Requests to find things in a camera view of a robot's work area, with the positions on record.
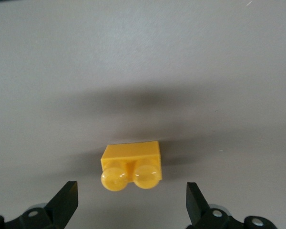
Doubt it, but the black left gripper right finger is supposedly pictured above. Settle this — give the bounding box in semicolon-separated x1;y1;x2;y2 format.
185;182;232;229

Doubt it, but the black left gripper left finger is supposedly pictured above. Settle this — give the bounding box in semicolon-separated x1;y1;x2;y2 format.
18;180;79;229

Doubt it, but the yellow two-stud block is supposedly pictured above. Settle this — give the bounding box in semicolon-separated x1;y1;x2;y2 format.
100;140;163;191

